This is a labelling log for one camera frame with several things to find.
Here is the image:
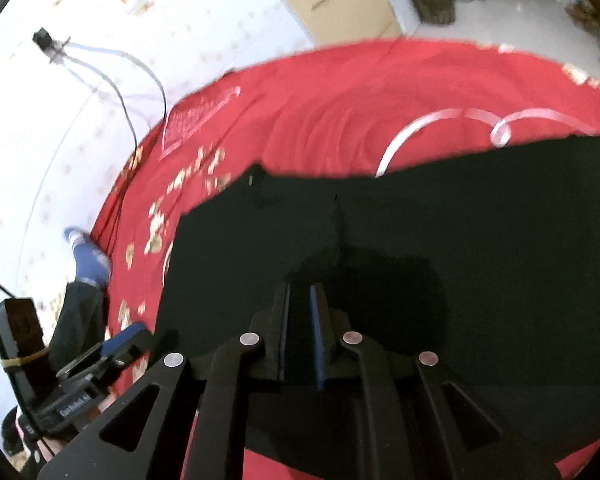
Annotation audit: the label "person's left hand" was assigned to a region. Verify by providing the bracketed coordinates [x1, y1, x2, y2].
[36, 434, 74, 464]

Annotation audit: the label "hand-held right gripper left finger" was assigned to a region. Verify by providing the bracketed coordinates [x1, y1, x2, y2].
[37, 282, 292, 480]

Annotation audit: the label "black box with rubber band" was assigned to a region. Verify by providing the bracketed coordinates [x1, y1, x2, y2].
[0, 285, 51, 411]

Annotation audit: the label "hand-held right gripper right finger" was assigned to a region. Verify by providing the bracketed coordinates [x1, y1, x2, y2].
[307, 282, 563, 480]

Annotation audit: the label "pink and black shoe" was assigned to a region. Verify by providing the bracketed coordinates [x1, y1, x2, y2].
[0, 405, 33, 456]

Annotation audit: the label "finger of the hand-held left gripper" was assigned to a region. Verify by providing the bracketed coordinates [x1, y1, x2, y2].
[102, 324, 158, 366]
[55, 342, 113, 381]

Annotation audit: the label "person's blue sock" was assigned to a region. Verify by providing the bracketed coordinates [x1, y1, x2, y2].
[64, 226, 113, 288]

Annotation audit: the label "person's dark trouser leg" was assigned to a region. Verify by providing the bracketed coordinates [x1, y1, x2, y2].
[47, 280, 106, 376]

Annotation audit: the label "black pants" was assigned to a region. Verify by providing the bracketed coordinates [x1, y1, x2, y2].
[157, 134, 600, 478]

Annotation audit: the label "red floral blanket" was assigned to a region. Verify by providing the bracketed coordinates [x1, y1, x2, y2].
[87, 37, 600, 480]

